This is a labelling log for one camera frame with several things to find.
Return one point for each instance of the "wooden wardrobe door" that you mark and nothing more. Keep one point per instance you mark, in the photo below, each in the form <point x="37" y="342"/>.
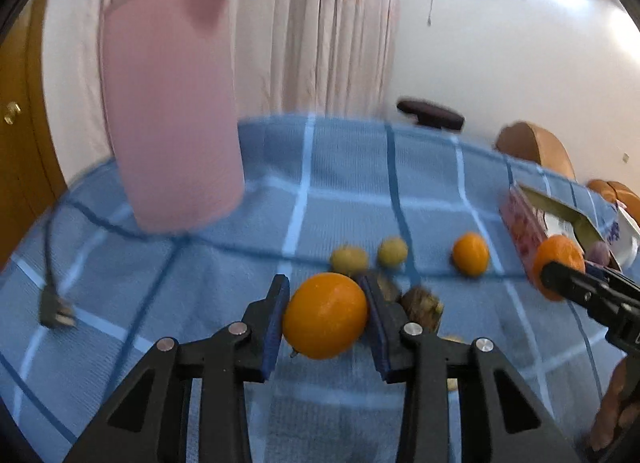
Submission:
<point x="25" y="143"/>

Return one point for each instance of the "small yellow-green fruit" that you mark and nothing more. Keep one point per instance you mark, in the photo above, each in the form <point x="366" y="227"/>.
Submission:
<point x="348" y="259"/>
<point x="392" y="252"/>

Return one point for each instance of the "dark round stool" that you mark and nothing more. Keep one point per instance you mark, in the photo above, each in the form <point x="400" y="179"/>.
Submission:
<point x="430" y="113"/>

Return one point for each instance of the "medium orange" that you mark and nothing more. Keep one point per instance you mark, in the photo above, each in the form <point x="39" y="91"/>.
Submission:
<point x="560" y="250"/>

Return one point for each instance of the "person's right hand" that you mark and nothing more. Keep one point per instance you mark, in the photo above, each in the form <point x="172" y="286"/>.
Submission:
<point x="617" y="403"/>

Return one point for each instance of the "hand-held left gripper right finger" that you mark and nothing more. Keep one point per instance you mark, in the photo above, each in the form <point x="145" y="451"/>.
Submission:
<point x="377" y="328"/>

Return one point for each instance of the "large orange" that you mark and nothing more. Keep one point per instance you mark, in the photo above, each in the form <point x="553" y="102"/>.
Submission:
<point x="325" y="315"/>

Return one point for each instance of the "pink tin box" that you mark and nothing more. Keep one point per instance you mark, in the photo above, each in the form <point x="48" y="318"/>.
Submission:
<point x="520" y="228"/>

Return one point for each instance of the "small orange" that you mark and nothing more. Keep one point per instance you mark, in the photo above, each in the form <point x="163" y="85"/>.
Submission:
<point x="470" y="254"/>

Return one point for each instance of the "dark brown rough fruit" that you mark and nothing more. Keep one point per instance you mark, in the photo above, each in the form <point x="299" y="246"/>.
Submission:
<point x="422" y="308"/>

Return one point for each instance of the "brown leather armchair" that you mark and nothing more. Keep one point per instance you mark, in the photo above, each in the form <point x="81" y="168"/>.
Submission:
<point x="535" y="145"/>

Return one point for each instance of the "brown leather sofa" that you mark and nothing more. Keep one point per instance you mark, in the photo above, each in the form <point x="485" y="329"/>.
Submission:
<point x="620" y="193"/>

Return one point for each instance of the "pale pink curtain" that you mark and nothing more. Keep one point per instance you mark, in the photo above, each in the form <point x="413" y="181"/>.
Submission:
<point x="320" y="28"/>

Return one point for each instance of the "purple round fruit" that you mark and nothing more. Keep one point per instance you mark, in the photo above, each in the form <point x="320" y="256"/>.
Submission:
<point x="597" y="254"/>

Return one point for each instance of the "pink fabric cylinder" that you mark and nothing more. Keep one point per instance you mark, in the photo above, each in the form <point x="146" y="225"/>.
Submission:
<point x="170" y="108"/>

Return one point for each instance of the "pale cut fruit half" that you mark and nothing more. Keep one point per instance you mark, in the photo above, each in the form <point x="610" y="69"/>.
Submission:
<point x="452" y="338"/>

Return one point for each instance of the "white paper cup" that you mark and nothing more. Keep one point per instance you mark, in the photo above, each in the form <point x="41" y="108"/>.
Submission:
<point x="625" y="238"/>

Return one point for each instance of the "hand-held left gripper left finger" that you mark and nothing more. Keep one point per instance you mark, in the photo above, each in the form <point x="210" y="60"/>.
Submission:
<point x="277" y="323"/>

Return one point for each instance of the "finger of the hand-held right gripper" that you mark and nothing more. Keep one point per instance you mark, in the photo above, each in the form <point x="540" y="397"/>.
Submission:
<point x="570" y="283"/>
<point x="600" y="271"/>

